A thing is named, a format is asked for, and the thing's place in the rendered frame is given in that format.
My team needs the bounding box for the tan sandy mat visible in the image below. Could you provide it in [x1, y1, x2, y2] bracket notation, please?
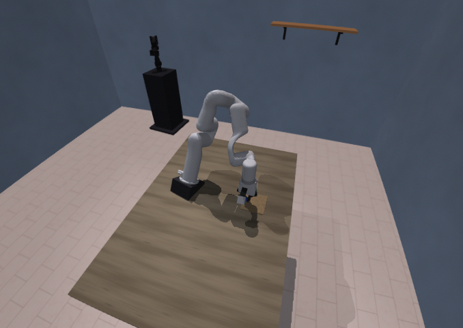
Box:
[240, 194, 268, 215]

